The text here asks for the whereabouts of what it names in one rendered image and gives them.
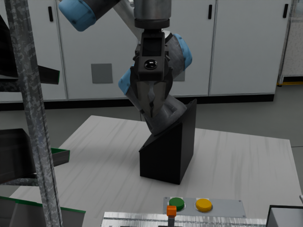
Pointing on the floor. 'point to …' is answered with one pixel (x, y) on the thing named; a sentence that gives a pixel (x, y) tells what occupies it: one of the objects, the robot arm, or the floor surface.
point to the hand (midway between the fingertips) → (151, 113)
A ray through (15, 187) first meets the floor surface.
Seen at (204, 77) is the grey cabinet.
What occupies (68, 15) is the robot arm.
